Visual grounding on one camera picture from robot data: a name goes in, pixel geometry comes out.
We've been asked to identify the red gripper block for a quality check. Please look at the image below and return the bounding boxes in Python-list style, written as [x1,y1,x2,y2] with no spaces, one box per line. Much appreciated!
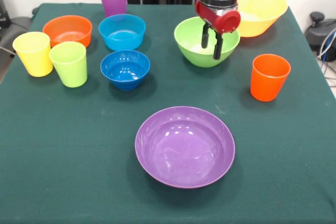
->
[194,0,242,60]

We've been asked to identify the green plastic bowl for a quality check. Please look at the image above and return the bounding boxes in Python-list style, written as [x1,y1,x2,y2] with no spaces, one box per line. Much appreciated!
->
[173,16,241,68]

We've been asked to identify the purple plastic bowl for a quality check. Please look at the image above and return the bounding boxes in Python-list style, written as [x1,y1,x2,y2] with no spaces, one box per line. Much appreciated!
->
[134,106,236,189]

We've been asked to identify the large yellow plastic bowl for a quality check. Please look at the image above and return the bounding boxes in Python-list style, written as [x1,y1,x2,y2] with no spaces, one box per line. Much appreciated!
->
[236,0,289,38]

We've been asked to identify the red plastic cup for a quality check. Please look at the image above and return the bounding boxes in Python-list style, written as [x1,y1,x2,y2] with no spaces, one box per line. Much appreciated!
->
[250,54,292,102]

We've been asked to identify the light blue plastic bowl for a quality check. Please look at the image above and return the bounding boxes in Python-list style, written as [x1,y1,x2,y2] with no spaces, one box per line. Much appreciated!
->
[98,14,146,51]

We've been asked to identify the dark blue plastic bowl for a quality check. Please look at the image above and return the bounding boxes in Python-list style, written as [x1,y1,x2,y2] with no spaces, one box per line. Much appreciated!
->
[100,49,151,91]

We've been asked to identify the purple plastic cup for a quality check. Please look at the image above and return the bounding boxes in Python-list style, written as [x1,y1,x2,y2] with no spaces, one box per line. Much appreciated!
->
[98,0,128,18]

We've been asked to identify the orange-red plastic bowl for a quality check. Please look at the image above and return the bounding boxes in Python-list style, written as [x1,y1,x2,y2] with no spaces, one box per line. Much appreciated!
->
[42,15,93,49]

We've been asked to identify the green plastic cup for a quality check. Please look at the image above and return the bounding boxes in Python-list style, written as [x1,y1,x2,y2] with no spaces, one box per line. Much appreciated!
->
[48,41,88,88]

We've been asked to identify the dark green tablecloth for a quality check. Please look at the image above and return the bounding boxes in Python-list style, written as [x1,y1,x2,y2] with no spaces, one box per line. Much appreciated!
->
[0,3,336,224]

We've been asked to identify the yellow plastic cup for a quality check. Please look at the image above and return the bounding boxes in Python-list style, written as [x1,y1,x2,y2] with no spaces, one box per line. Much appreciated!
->
[12,31,54,78]

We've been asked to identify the tangle of floor cables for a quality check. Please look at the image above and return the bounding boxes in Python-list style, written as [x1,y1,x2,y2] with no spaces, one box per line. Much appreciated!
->
[316,29,336,88]

